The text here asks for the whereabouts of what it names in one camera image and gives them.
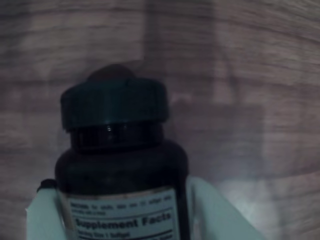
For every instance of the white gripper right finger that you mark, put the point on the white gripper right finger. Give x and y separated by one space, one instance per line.
212 215

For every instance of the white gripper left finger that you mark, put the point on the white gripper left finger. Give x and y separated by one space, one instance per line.
45 215

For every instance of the green-capped pill bottle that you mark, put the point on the green-capped pill bottle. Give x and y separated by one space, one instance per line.
112 162

